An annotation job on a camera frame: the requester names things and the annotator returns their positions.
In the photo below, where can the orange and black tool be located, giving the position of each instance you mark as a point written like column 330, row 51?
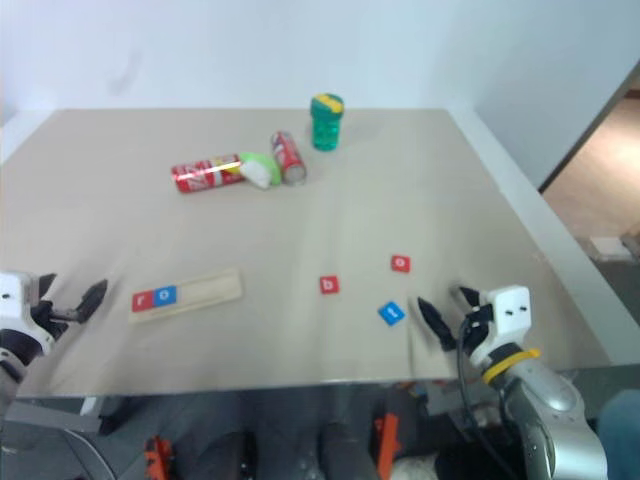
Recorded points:
column 160, row 458
column 388, row 443

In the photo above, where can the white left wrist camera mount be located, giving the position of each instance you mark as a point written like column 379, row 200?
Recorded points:
column 12, row 299

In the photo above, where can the green and white packet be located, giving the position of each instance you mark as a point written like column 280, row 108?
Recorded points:
column 260, row 169

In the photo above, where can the red letter o tile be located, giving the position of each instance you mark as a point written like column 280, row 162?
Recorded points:
column 400, row 263

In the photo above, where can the red and yellow soda can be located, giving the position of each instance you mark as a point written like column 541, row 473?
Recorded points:
column 205, row 174

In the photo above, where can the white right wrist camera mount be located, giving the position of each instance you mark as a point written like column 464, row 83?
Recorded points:
column 510, row 311

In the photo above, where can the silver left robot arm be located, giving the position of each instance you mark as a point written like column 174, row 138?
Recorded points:
column 11, row 364

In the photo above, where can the blue letter tile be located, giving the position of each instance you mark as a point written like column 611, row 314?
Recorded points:
column 391, row 313

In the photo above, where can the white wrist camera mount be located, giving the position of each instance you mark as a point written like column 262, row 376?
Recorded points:
column 12, row 299
column 510, row 311

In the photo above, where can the grey metal frame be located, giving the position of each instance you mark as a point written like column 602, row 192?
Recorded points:
column 55, row 434

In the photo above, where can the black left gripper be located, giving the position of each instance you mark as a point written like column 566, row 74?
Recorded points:
column 46, row 320

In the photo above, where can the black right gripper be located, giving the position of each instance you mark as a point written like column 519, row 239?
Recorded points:
column 477, row 326

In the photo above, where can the red letter b tile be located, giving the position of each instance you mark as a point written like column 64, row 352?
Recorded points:
column 329, row 285

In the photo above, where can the beige wooden letter tray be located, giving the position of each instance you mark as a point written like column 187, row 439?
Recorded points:
column 210, row 292

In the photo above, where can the green jar with yellow label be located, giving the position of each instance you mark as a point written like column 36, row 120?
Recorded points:
column 326, row 124

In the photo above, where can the white box on floor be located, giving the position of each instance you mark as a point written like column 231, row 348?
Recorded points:
column 607, row 246

